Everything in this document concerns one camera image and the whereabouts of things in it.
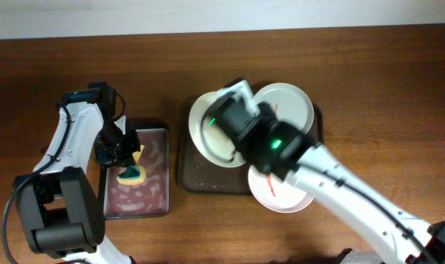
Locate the metal baking tray with water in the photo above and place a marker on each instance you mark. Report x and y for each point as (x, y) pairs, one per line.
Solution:
(147, 199)

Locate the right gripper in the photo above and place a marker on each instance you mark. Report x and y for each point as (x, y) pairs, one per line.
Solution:
(256, 108)

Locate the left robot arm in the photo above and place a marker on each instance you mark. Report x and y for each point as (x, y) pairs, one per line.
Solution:
(59, 211)

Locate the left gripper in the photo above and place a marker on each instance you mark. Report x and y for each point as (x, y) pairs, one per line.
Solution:
(125, 160)

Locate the pinkish white plate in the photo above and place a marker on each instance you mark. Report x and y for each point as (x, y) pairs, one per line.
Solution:
(276, 195)

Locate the green and yellow sponge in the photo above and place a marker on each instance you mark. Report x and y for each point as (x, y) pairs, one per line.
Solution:
(135, 174)

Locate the brown plastic serving tray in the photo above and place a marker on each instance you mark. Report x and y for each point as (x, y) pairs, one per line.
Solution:
(198, 175)

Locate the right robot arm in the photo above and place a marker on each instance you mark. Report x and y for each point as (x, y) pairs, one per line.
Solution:
(277, 147)

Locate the pale green plate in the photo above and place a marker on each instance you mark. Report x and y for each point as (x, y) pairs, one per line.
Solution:
(289, 104)

